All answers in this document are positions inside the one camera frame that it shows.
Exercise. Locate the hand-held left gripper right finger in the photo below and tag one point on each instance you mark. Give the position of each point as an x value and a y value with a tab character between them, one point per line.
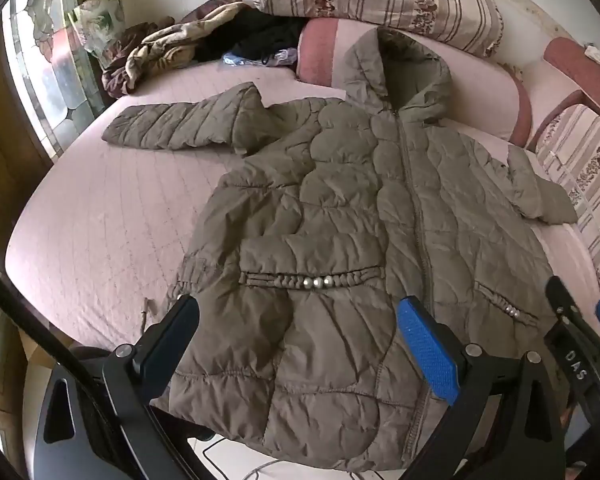
430	352

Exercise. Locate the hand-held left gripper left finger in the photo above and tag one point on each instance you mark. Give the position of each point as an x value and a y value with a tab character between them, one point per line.
172	345

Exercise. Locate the pink maroon bolster pillow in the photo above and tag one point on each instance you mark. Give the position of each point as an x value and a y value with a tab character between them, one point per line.
320	50

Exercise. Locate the black clothes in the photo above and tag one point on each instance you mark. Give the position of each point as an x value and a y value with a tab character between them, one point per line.
260	30

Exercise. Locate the pink cushioned chair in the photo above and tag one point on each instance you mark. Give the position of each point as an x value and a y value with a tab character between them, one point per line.
567	55

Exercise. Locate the clear blue plastic bag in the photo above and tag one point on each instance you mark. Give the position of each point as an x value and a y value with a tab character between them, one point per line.
240	59

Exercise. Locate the pink quilted bed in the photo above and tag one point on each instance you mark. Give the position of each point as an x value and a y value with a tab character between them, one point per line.
105	220

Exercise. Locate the striped floral cloth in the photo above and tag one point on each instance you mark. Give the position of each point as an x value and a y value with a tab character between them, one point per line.
585	180

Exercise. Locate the olive quilted hooded jacket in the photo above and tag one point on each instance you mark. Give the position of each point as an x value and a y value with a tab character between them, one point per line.
330	200

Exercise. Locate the green floral cushion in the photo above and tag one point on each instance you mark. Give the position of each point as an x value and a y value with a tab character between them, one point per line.
100	20

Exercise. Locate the stained glass window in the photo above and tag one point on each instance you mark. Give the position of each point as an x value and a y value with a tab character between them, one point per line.
55	75

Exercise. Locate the brown floral blanket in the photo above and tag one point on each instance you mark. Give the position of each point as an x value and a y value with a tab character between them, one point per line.
165	45

